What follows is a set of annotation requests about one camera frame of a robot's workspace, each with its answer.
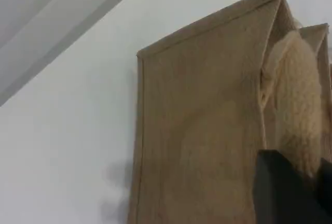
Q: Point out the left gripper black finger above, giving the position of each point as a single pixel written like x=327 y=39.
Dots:
x=326 y=190
x=280 y=195

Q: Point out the long golden bread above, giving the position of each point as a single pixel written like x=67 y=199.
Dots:
x=295 y=104

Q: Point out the brown jute tote bag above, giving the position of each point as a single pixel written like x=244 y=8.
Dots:
x=194 y=117

